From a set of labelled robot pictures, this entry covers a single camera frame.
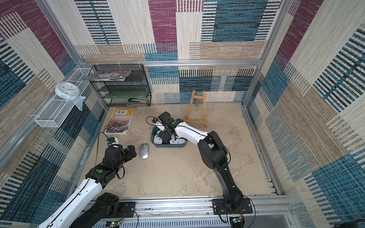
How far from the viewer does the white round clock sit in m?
0.74

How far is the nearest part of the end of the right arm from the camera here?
0.71 meters

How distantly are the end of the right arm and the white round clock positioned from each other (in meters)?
0.46

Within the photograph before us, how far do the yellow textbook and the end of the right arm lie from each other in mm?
349

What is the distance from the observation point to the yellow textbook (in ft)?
3.48

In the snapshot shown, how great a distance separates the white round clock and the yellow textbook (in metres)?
0.34
